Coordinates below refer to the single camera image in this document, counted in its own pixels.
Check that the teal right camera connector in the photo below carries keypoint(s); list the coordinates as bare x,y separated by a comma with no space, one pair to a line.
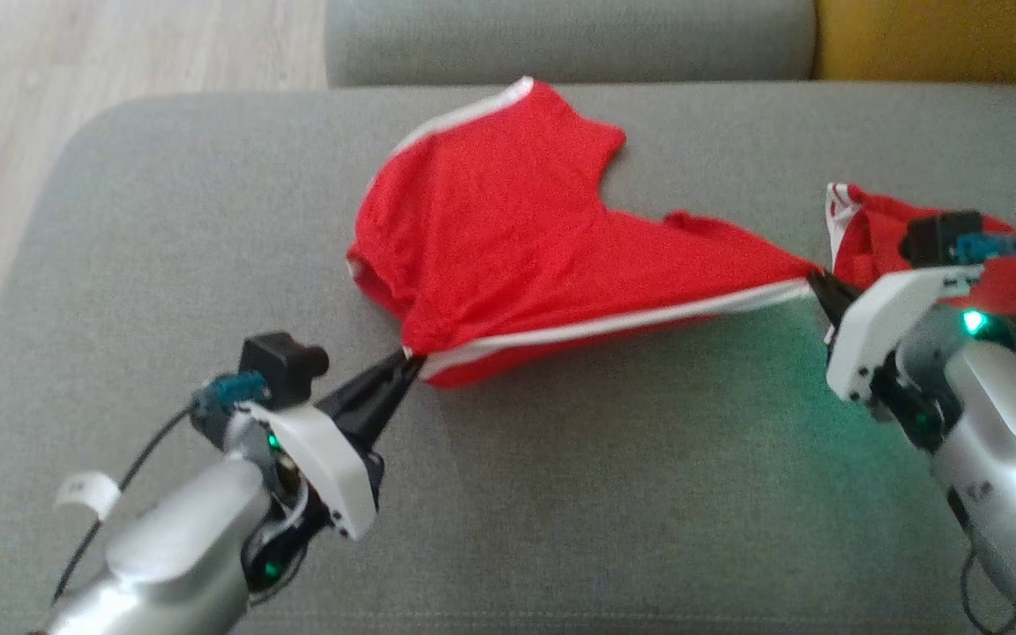
989,249

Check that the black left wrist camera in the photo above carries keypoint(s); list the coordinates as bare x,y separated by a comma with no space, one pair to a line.
283,366

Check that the teal left camera connector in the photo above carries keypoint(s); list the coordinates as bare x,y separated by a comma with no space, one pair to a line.
226,397

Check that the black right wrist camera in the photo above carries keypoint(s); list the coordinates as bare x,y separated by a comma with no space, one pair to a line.
940,238

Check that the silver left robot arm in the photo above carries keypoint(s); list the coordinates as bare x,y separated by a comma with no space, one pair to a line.
173,547

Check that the large grey sofa seat cushion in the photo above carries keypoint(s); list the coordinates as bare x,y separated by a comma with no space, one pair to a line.
614,494

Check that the red shorts with white stripes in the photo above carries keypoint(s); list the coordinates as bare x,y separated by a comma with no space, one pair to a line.
508,238

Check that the yellow sofa backrest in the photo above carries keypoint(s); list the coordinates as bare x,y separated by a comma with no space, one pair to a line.
949,40

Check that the small grey sofa seat cushion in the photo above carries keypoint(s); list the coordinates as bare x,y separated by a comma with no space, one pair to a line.
561,40

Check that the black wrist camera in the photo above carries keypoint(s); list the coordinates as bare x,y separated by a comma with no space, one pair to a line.
940,238
283,366

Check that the teal camera connector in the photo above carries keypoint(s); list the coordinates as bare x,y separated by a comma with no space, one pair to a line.
989,249
226,397

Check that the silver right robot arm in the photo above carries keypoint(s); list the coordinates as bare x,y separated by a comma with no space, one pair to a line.
1011,459

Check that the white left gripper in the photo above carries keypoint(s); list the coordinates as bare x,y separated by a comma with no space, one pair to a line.
332,467

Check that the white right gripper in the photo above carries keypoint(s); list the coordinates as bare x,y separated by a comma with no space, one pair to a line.
887,326

